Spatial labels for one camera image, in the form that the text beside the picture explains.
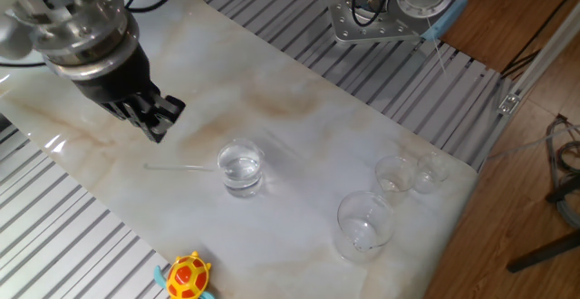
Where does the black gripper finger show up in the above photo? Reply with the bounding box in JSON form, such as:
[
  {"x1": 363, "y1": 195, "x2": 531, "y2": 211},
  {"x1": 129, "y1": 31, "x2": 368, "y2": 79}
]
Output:
[
  {"x1": 150, "y1": 93, "x2": 188, "y2": 143},
  {"x1": 101, "y1": 96, "x2": 160, "y2": 145}
]

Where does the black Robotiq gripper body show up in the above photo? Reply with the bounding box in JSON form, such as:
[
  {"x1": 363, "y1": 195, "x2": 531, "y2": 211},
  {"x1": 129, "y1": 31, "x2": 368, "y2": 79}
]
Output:
[{"x1": 72, "y1": 44, "x2": 162, "y2": 110}]

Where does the clear glass stirring rod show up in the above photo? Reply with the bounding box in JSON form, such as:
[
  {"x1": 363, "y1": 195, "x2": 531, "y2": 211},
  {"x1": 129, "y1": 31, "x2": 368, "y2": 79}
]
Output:
[{"x1": 143, "y1": 162, "x2": 237, "y2": 176}]

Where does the glass beaker with water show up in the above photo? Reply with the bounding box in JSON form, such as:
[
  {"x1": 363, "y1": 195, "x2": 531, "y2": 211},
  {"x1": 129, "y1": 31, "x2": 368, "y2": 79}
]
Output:
[{"x1": 216, "y1": 138, "x2": 266, "y2": 199}]

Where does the large empty glass beaker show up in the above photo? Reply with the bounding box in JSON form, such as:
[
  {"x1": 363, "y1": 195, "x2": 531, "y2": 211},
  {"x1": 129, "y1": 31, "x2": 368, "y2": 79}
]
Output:
[{"x1": 334, "y1": 189, "x2": 396, "y2": 265}]

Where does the medium empty glass beaker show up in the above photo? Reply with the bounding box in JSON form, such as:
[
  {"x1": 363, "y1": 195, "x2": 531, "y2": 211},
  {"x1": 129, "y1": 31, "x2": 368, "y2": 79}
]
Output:
[{"x1": 374, "y1": 155, "x2": 417, "y2": 207}]

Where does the small empty glass beaker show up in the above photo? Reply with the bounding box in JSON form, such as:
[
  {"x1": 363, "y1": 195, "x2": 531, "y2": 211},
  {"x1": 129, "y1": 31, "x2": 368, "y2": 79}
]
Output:
[{"x1": 412, "y1": 152, "x2": 450, "y2": 196}]

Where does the marble pattern mat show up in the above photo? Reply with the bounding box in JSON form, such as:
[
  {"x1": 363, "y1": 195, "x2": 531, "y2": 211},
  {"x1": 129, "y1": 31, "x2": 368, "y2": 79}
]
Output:
[{"x1": 0, "y1": 0, "x2": 480, "y2": 299}]

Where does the yellow orange toy turtle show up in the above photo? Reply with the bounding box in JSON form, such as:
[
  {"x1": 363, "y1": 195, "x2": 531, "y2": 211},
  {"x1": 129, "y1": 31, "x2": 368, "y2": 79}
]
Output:
[{"x1": 152, "y1": 250, "x2": 217, "y2": 299}]

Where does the white zip tie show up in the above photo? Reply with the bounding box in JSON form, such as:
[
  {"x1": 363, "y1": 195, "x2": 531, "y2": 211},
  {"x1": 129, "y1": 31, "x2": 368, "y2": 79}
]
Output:
[{"x1": 425, "y1": 15, "x2": 449, "y2": 76}]

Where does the light blue base pad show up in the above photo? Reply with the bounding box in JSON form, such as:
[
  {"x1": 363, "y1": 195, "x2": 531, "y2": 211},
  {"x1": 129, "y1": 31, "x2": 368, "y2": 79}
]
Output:
[{"x1": 420, "y1": 0, "x2": 469, "y2": 42}]

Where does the black stand leg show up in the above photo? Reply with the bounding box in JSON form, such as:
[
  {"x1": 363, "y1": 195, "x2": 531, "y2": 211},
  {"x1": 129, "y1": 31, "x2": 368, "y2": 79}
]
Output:
[
  {"x1": 546, "y1": 176, "x2": 580, "y2": 204},
  {"x1": 506, "y1": 228, "x2": 580, "y2": 274}
]

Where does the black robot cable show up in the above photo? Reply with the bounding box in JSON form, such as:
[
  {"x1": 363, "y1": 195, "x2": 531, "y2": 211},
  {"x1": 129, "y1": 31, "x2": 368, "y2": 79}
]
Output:
[{"x1": 120, "y1": 0, "x2": 402, "y2": 28}]

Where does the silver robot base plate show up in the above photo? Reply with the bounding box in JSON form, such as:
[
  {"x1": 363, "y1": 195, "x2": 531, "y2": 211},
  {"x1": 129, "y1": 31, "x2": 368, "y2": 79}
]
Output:
[{"x1": 324, "y1": 0, "x2": 426, "y2": 44}]

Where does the black floor cable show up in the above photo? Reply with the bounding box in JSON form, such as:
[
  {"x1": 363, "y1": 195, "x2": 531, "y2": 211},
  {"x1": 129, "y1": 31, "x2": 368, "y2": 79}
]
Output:
[{"x1": 500, "y1": 0, "x2": 580, "y2": 79}]

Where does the white floor cable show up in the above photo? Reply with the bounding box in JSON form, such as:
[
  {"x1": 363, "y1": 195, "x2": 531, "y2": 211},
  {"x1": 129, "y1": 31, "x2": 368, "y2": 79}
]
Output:
[{"x1": 487, "y1": 124, "x2": 580, "y2": 160}]

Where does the aluminium frame beam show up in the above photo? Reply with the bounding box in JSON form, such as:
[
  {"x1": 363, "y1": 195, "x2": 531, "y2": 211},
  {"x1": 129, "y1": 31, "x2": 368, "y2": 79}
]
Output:
[{"x1": 470, "y1": 0, "x2": 580, "y2": 173}]

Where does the coiled grey cable bundle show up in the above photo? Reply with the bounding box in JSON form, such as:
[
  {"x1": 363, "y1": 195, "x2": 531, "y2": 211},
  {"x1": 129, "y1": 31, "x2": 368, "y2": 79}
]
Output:
[{"x1": 546, "y1": 113, "x2": 580, "y2": 230}]

